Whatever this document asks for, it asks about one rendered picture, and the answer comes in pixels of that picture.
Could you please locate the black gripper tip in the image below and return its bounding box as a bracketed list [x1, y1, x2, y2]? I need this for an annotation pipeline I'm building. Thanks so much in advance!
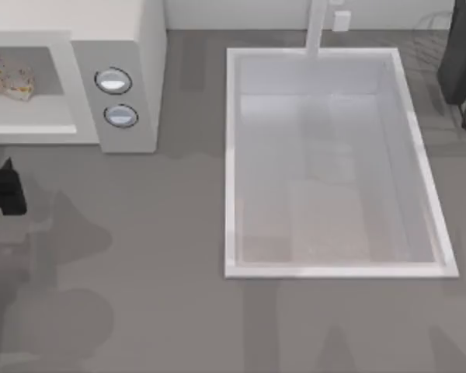
[0, 156, 28, 216]

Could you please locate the white wall socket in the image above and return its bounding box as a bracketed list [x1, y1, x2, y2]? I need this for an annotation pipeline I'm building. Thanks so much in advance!
[332, 10, 351, 33]

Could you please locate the tall white tap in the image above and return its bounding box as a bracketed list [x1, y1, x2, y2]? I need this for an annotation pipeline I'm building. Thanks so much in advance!
[304, 0, 332, 60]

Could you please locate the small round microwave knob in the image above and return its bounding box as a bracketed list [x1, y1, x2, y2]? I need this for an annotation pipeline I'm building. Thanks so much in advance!
[103, 103, 139, 129]

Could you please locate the white sink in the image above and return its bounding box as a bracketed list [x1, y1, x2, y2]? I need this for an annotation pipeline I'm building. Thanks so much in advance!
[220, 47, 460, 280]

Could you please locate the clear wrapped food item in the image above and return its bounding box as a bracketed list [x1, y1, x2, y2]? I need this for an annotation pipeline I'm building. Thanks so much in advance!
[0, 54, 37, 103]

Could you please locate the pale microwave oven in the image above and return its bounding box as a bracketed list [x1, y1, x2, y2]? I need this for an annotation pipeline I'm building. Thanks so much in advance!
[0, 0, 168, 155]

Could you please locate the large round microwave knob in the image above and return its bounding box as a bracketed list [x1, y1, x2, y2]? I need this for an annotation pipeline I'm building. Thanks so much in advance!
[94, 67, 134, 96]

